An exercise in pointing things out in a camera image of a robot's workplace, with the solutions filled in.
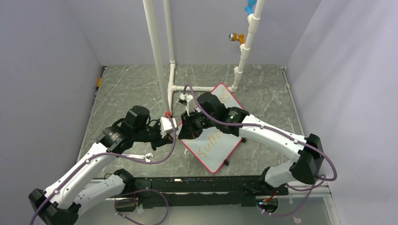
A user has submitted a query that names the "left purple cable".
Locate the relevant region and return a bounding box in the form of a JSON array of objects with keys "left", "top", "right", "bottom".
[{"left": 29, "top": 113, "right": 178, "bottom": 225}]

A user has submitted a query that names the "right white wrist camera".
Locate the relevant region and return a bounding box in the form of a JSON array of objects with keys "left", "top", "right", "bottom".
[{"left": 179, "top": 94, "right": 196, "bottom": 116}]

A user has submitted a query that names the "blue pipe fitting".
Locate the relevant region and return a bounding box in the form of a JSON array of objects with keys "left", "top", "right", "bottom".
[{"left": 244, "top": 0, "right": 257, "bottom": 15}]

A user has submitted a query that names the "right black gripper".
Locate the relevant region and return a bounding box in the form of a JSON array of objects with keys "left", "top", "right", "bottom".
[{"left": 178, "top": 109, "right": 217, "bottom": 141}]

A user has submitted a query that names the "orange nozzle fitting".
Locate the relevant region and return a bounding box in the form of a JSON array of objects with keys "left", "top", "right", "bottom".
[{"left": 229, "top": 32, "right": 245, "bottom": 45}]

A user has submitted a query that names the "silver open-end wrench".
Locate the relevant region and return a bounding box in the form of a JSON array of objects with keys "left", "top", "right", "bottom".
[{"left": 123, "top": 153, "right": 154, "bottom": 163}]

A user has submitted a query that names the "orange wall clip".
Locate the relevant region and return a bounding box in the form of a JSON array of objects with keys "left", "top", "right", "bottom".
[{"left": 96, "top": 77, "right": 102, "bottom": 88}]

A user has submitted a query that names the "white PVC pipe frame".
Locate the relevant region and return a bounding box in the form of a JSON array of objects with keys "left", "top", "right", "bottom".
[{"left": 143, "top": 0, "right": 265, "bottom": 113}]

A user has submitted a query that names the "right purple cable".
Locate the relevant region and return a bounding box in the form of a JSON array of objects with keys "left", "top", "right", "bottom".
[{"left": 183, "top": 84, "right": 338, "bottom": 218}]

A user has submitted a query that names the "purple cable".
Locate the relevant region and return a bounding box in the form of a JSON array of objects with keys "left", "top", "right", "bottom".
[
  {"left": 29, "top": 113, "right": 178, "bottom": 225},
  {"left": 183, "top": 84, "right": 338, "bottom": 218}
]

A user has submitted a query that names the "red-framed whiteboard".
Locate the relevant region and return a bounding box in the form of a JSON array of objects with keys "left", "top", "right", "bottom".
[{"left": 180, "top": 83, "right": 243, "bottom": 174}]

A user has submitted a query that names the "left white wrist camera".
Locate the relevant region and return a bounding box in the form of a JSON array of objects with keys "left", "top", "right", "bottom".
[{"left": 160, "top": 112, "right": 178, "bottom": 138}]

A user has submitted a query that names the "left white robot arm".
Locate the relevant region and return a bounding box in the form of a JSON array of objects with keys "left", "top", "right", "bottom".
[{"left": 28, "top": 106, "right": 177, "bottom": 225}]

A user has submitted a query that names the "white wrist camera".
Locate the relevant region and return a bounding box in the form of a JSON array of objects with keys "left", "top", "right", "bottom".
[
  {"left": 179, "top": 94, "right": 196, "bottom": 116},
  {"left": 160, "top": 112, "right": 178, "bottom": 138}
]

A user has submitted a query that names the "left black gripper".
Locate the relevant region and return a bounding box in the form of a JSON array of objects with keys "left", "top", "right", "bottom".
[{"left": 133, "top": 118, "right": 174, "bottom": 150}]

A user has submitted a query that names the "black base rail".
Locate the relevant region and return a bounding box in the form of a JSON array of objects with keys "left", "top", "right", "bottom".
[{"left": 115, "top": 175, "right": 289, "bottom": 209}]

